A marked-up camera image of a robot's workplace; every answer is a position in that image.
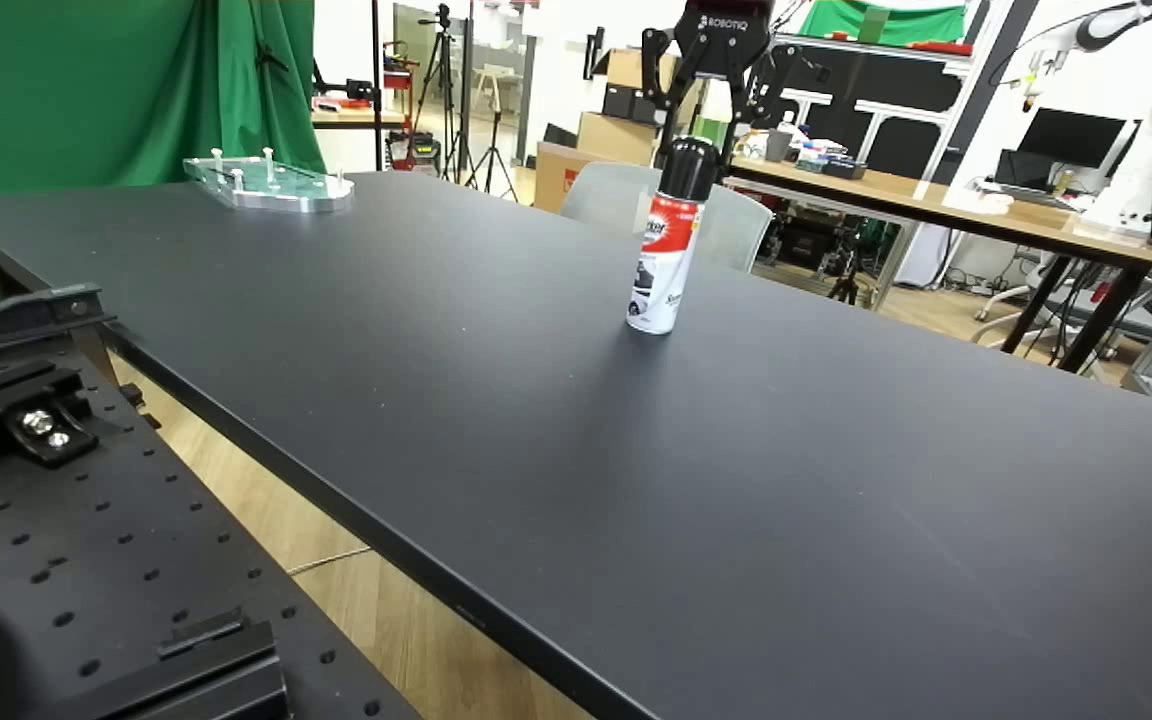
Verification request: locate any red white spray can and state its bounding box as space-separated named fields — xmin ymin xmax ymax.
xmin=624 ymin=191 xmax=705 ymax=341

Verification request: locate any green cloth banner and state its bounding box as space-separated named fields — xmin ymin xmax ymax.
xmin=795 ymin=0 xmax=978 ymax=52

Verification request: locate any grey mesh office chair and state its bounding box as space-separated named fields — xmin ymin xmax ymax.
xmin=556 ymin=162 xmax=778 ymax=279

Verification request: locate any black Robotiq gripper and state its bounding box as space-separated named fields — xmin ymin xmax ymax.
xmin=640 ymin=0 xmax=778 ymax=151

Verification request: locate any black perforated breadboard mount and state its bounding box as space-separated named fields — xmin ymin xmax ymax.
xmin=0 ymin=279 xmax=421 ymax=720

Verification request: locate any stacked cardboard box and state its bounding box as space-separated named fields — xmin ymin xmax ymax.
xmin=599 ymin=47 xmax=713 ymax=138

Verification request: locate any green curtain backdrop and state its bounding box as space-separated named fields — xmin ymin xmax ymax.
xmin=0 ymin=0 xmax=329 ymax=320

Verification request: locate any long wooden desk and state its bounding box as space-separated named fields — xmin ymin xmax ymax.
xmin=722 ymin=138 xmax=1152 ymax=378

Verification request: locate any black rounded panel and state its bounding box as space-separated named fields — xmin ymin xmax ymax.
xmin=864 ymin=115 xmax=944 ymax=179
xmin=851 ymin=52 xmax=967 ymax=115

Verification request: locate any clear acrylic plate with bolts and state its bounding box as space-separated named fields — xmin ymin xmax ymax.
xmin=180 ymin=144 xmax=355 ymax=218

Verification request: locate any black computer monitor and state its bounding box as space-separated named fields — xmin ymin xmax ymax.
xmin=1013 ymin=107 xmax=1131 ymax=177

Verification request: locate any cardboard box with red label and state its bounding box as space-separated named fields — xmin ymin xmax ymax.
xmin=532 ymin=140 xmax=610 ymax=218

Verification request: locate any black camera tripod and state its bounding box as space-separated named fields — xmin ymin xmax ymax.
xmin=458 ymin=58 xmax=529 ymax=206

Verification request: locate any plain cardboard box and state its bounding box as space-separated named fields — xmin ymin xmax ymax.
xmin=571 ymin=114 xmax=670 ymax=171

